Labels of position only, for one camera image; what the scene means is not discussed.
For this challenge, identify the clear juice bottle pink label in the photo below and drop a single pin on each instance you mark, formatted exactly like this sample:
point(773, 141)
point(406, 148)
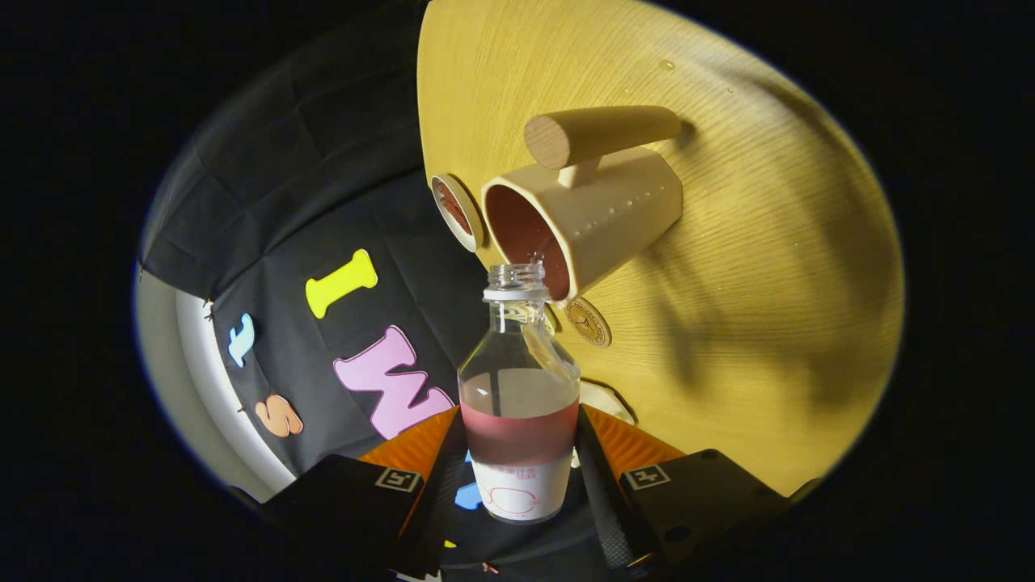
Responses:
point(517, 436)

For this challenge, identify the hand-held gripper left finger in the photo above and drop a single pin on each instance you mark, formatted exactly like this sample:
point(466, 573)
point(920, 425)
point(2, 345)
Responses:
point(340, 505)

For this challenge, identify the round brown coaster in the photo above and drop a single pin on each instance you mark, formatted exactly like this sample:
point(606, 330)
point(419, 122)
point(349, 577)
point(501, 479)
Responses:
point(588, 322)

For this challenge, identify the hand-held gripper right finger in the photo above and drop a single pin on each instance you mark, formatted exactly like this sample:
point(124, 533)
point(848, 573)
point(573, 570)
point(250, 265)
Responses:
point(695, 501)

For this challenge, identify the white round plate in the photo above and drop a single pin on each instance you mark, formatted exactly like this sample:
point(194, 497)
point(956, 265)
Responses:
point(473, 222)

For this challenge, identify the wooden table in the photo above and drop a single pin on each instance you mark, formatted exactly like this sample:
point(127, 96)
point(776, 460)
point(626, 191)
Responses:
point(768, 242)

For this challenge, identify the red sausage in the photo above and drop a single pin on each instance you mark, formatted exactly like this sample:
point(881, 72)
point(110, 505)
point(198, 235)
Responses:
point(453, 206)

